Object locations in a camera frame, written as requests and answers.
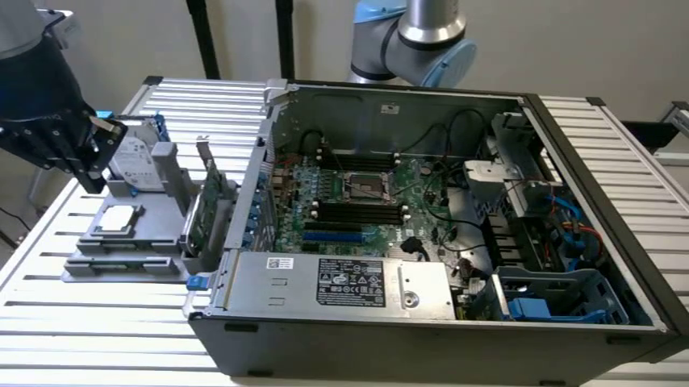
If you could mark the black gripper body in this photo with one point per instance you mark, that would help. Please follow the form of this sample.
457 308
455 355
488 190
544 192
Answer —
44 101

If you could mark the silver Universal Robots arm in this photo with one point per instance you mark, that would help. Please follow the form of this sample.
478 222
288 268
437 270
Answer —
425 24

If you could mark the green RAM stick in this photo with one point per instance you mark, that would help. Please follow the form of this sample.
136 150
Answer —
118 266

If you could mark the blue expansion slot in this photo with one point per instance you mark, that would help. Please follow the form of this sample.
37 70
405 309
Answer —
333 238

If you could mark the black expansion slot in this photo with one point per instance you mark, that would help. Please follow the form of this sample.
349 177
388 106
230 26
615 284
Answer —
329 248

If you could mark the black RAM slot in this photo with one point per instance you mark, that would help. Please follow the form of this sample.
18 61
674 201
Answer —
361 204
361 167
361 162
360 221
361 157
361 209
361 152
360 215

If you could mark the silver hard disk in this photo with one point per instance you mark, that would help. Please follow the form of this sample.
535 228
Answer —
136 161

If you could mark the silver CPU chip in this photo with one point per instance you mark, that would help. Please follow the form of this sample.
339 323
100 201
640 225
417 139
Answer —
120 218

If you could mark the grey parts rack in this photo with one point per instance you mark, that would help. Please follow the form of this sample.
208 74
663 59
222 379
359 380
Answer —
162 225

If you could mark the green graphics card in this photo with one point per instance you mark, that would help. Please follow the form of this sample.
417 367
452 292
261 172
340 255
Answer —
208 209

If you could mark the blue case latch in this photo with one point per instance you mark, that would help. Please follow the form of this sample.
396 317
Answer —
197 282

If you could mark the black vertical pole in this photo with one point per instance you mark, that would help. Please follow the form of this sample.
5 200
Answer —
285 36
205 36

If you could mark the silver power supply unit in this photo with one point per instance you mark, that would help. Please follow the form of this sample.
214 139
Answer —
291 290

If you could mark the CPU socket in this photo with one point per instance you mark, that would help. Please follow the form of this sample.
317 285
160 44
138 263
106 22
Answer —
364 186

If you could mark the green motherboard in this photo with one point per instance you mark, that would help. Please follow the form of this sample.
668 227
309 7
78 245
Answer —
420 209

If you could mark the open black PC case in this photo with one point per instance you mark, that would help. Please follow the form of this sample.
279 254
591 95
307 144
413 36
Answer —
409 350

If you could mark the grey metal drive cage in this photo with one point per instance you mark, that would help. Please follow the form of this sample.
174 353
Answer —
512 177

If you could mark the blue plastic disk bay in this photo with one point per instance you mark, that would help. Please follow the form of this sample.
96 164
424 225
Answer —
587 290

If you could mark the aluminium frame side table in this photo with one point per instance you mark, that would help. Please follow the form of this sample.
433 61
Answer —
676 121

